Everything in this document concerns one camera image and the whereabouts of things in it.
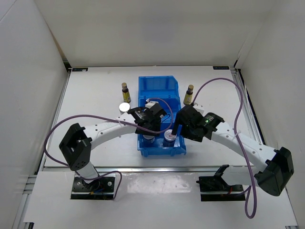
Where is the short spice jar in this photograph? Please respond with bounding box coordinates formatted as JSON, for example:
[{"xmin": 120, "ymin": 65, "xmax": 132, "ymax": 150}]
[
  {"xmin": 143, "ymin": 135, "xmax": 155, "ymax": 144},
  {"xmin": 163, "ymin": 129, "xmax": 177, "ymax": 147}
]

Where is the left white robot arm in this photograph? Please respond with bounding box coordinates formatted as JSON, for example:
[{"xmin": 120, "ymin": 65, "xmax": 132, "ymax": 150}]
[{"xmin": 59, "ymin": 101, "xmax": 167, "ymax": 191}]

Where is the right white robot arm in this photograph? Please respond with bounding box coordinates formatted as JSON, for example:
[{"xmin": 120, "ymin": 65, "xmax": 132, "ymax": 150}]
[{"xmin": 172, "ymin": 105, "xmax": 294, "ymax": 196}]

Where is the blue near storage bin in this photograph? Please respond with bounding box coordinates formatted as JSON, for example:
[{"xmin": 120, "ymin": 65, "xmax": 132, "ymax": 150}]
[{"xmin": 137, "ymin": 124, "xmax": 186, "ymax": 157}]

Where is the left tall silver-capped shaker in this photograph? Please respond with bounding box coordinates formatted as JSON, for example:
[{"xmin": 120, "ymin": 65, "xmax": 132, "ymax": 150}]
[{"xmin": 119, "ymin": 102, "xmax": 131, "ymax": 114}]

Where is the left small brown sauce bottle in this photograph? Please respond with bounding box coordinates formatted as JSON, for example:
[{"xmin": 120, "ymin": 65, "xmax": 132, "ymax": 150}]
[{"xmin": 122, "ymin": 83, "xmax": 131, "ymax": 103}]

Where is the small brown sauce bottle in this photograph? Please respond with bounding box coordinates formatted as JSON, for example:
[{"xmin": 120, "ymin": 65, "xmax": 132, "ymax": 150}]
[
  {"xmin": 183, "ymin": 84, "xmax": 194, "ymax": 105},
  {"xmin": 122, "ymin": 83, "xmax": 131, "ymax": 103}
]

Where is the right small brown sauce bottle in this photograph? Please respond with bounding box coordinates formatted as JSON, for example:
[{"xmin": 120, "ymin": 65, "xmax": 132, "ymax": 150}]
[{"xmin": 183, "ymin": 84, "xmax": 194, "ymax": 105}]

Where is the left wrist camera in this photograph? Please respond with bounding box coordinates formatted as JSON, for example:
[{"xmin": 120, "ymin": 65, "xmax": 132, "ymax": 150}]
[{"xmin": 145, "ymin": 99, "xmax": 159, "ymax": 109}]

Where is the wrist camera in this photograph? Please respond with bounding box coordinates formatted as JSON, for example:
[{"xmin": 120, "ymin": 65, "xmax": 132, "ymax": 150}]
[
  {"xmin": 193, "ymin": 103, "xmax": 204, "ymax": 115},
  {"xmin": 145, "ymin": 99, "xmax": 159, "ymax": 109}
]

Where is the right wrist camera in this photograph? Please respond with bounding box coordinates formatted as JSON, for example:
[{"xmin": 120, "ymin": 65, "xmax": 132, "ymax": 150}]
[{"xmin": 193, "ymin": 103, "xmax": 204, "ymax": 115}]

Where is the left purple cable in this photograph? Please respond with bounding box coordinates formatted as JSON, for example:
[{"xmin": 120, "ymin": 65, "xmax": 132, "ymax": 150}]
[{"xmin": 43, "ymin": 98, "xmax": 174, "ymax": 200}]

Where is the right aluminium frame rail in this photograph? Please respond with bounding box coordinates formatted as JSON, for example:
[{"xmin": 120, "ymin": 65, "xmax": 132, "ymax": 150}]
[{"xmin": 229, "ymin": 67, "xmax": 272, "ymax": 172}]

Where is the aluminium frame rail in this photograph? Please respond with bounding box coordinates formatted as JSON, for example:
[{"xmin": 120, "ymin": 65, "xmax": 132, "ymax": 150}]
[
  {"xmin": 11, "ymin": 69, "xmax": 71, "ymax": 229},
  {"xmin": 229, "ymin": 67, "xmax": 272, "ymax": 172},
  {"xmin": 40, "ymin": 166, "xmax": 224, "ymax": 173}
]

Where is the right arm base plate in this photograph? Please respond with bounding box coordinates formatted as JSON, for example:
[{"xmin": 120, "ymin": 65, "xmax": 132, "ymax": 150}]
[{"xmin": 196, "ymin": 176, "xmax": 245, "ymax": 202}]

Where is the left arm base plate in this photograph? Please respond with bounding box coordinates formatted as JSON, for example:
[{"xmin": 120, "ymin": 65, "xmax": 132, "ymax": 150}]
[{"xmin": 70, "ymin": 175, "xmax": 115, "ymax": 200}]

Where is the front aluminium frame rail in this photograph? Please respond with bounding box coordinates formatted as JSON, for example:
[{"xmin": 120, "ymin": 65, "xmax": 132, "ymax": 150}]
[{"xmin": 40, "ymin": 166, "xmax": 224, "ymax": 173}]

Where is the left aluminium frame rail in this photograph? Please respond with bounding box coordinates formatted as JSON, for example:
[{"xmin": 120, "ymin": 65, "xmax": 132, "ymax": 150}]
[{"xmin": 11, "ymin": 69, "xmax": 71, "ymax": 229}]

